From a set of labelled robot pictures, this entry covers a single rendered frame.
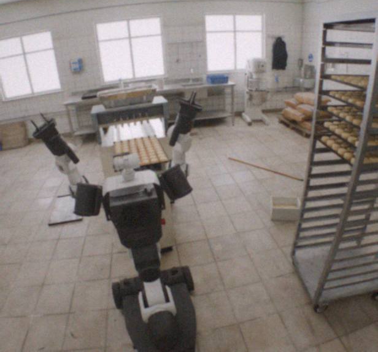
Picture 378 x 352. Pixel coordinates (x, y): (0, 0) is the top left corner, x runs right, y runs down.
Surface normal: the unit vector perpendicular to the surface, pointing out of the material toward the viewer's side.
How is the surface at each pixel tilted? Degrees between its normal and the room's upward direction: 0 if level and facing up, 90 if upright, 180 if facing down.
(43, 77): 90
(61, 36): 90
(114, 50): 90
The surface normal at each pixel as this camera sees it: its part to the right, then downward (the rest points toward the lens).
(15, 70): 0.18, 0.42
